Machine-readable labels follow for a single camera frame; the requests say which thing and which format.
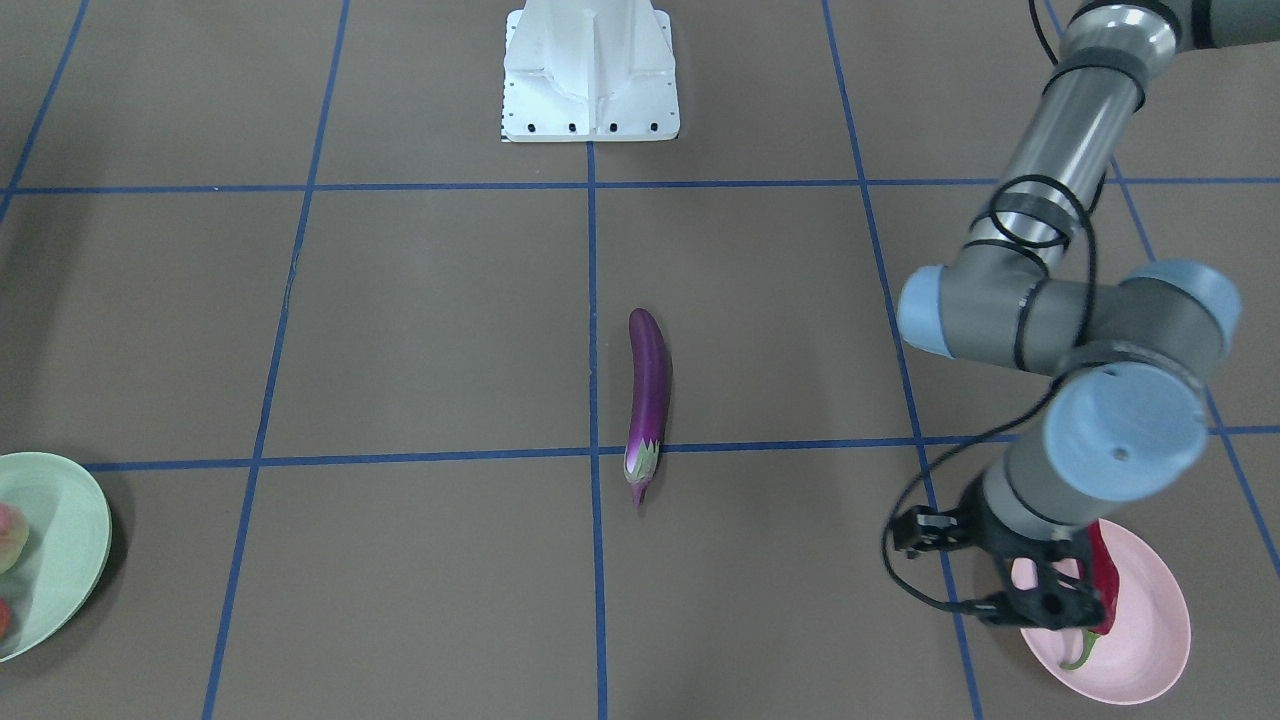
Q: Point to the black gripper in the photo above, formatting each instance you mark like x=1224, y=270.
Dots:
x=1003, y=528

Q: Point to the red chili pepper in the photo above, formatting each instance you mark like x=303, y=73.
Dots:
x=1107, y=581

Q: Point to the purple eggplant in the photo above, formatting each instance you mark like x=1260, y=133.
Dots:
x=650, y=402

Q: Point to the yellow pink peach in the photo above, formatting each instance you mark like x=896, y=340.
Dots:
x=14, y=536

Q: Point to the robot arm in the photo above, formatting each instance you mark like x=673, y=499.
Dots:
x=1123, y=417

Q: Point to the pink plate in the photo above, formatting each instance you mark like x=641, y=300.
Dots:
x=1149, y=644

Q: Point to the light green plate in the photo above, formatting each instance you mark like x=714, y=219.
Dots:
x=70, y=536

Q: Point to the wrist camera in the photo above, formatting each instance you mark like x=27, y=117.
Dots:
x=922, y=529

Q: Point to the white camera stand base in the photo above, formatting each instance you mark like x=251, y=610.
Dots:
x=589, y=71

